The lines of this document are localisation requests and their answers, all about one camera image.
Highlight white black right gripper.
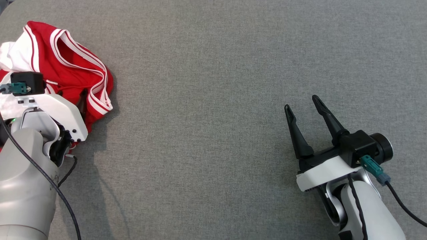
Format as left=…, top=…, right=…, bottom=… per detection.
left=284, top=95, right=365, bottom=192

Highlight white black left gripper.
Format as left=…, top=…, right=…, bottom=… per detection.
left=13, top=89, right=89, bottom=142

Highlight red white striped jersey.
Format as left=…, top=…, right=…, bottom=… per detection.
left=0, top=21, right=114, bottom=134

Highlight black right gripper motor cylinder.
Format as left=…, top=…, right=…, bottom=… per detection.
left=370, top=133, right=394, bottom=164

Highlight teal left camera connector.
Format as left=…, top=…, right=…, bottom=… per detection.
left=0, top=83, right=27, bottom=94

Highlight teal camera connector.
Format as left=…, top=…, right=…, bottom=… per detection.
left=360, top=154, right=391, bottom=186
left=0, top=83, right=27, bottom=94

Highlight teal right camera connector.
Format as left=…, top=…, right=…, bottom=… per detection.
left=360, top=154, right=391, bottom=186

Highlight thin black cable on arm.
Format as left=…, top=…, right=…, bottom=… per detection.
left=347, top=174, right=368, bottom=240

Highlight long black left arm cable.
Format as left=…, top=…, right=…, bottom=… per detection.
left=0, top=112, right=82, bottom=240

